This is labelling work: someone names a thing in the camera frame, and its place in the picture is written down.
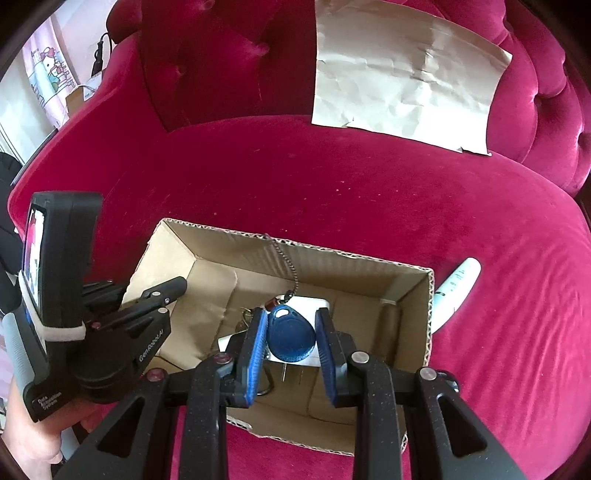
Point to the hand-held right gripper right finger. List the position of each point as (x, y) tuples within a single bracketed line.
[(325, 355)]

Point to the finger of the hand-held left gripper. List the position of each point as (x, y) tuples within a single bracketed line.
[(161, 290), (143, 337)]

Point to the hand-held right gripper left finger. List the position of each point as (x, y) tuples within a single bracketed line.
[(256, 355)]

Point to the white charger plug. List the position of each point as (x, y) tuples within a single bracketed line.
[(304, 305), (226, 342)]

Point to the blue key fob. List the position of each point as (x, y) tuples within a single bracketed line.
[(291, 337)]

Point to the brown lipstick tube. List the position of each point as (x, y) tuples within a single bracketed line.
[(391, 327)]

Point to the cardboard box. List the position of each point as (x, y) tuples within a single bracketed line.
[(360, 286)]

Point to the person's left hand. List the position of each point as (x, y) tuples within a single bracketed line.
[(27, 434)]

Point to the white plastic tube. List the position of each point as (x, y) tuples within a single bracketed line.
[(457, 286)]

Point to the small brown box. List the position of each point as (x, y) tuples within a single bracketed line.
[(78, 99)]

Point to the red velvet sofa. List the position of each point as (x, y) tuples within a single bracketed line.
[(369, 198)]

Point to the cartoon printed curtain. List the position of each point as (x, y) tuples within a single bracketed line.
[(46, 69)]

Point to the crumpled brown paper sheet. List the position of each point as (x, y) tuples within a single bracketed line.
[(406, 78)]

